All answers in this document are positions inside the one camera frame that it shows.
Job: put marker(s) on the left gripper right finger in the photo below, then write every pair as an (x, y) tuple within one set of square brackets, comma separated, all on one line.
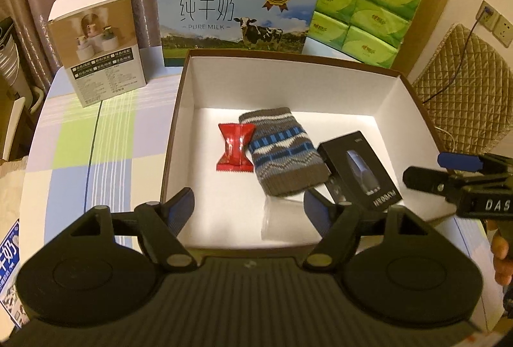
[(333, 222)]

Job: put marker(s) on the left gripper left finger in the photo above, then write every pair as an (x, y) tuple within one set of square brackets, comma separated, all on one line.
[(164, 221)]

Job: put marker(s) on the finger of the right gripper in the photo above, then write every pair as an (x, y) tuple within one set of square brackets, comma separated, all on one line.
[(460, 162), (447, 185)]

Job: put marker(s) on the black shaver product box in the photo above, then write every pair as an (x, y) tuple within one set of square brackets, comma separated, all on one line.
[(357, 174)]

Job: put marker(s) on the red candy wrapper packet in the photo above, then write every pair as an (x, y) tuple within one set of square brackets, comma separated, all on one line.
[(236, 139)]

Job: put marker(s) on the person right hand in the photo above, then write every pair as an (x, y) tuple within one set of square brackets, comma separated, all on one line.
[(501, 261)]

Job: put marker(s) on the quilted olive chair cover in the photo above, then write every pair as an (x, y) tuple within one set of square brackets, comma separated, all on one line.
[(466, 89)]

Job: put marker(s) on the plaid tablecloth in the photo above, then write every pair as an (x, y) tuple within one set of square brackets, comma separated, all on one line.
[(406, 282)]

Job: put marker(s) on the brown cardboard storage box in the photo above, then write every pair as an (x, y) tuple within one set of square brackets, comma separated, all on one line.
[(329, 99)]

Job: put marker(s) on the green tissue pack bundle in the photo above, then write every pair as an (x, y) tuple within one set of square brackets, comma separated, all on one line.
[(371, 31)]

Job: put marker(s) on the flat milk carton packaging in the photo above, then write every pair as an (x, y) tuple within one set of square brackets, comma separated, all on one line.
[(10, 266)]

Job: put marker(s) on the white humidifier product box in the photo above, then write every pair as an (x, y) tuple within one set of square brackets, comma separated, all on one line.
[(96, 43)]

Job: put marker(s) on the blue milk carton box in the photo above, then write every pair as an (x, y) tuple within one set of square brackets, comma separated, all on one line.
[(266, 25)]

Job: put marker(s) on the wall power socket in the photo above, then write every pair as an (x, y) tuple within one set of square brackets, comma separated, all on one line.
[(496, 23)]

